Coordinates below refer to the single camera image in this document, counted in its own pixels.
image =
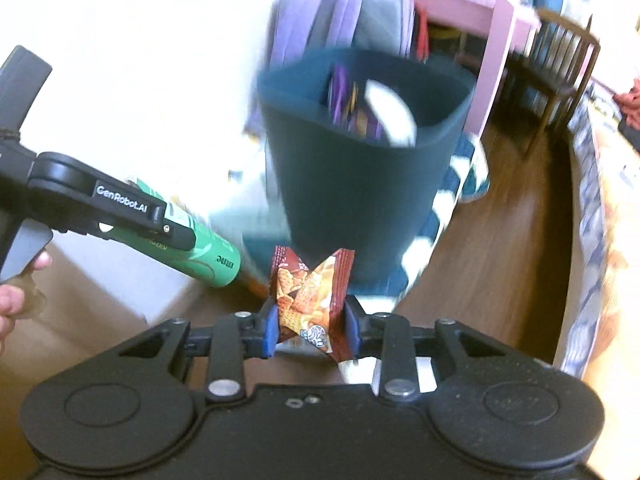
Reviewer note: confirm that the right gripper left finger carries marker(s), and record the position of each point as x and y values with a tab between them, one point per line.
228	344

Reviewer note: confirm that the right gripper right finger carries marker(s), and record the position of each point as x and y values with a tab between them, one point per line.
391	355

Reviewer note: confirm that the green white bottle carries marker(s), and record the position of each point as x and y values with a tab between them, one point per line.
212	260

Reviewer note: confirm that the brown snack packet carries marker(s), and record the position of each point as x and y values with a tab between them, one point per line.
311	301

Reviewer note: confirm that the purple plastic bag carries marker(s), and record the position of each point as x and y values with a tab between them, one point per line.
348	108

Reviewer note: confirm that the dark teal trash bin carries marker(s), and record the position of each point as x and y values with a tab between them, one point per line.
339	191

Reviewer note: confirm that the person left hand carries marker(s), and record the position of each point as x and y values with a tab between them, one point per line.
20	297

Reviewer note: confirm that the white paper leaflet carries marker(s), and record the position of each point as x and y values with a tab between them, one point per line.
392	113

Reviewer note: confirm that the orange floral bedspread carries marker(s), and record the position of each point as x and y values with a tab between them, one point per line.
599	339

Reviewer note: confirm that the dark wooden chair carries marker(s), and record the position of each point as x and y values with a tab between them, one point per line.
558	65

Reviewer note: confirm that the purple grey backpack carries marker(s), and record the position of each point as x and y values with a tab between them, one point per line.
303	25

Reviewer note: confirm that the red and black clothes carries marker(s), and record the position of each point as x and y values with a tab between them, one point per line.
629	105

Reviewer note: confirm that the pink wooden desk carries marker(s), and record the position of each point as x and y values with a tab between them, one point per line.
506	25

